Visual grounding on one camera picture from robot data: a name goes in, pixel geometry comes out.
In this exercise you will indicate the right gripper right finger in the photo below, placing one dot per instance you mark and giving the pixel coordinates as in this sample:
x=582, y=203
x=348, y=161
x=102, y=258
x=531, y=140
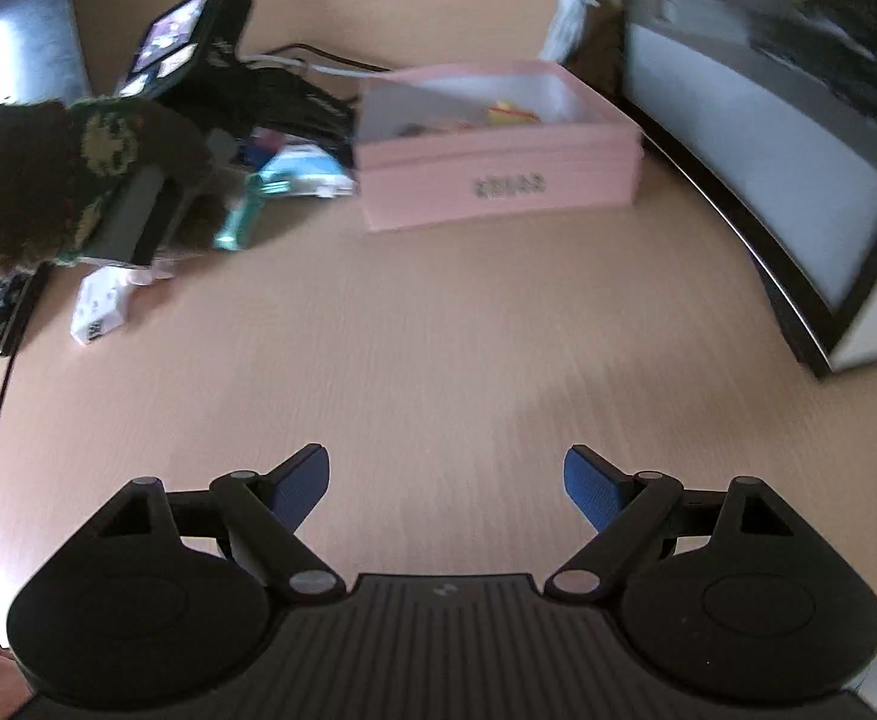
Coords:
x=628, y=514

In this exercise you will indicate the teal plastic clip tool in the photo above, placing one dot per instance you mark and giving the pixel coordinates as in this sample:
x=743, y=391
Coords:
x=245, y=195

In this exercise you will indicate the pink cardboard box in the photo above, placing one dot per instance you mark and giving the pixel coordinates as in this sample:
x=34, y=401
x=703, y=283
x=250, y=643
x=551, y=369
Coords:
x=425, y=155

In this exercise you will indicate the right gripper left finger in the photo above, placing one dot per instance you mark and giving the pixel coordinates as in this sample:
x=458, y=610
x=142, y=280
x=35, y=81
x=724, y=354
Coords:
x=262, y=512

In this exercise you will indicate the white small box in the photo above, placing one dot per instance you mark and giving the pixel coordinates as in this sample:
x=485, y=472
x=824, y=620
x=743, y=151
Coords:
x=101, y=304

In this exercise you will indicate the crocheted doll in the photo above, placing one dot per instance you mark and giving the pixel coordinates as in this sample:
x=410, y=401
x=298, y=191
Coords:
x=61, y=168

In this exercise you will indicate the blue white tissue pack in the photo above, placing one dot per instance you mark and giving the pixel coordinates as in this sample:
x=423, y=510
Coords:
x=305, y=171

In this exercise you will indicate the yellow toy camera keychain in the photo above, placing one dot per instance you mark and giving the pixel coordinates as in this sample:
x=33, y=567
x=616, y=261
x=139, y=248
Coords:
x=503, y=114

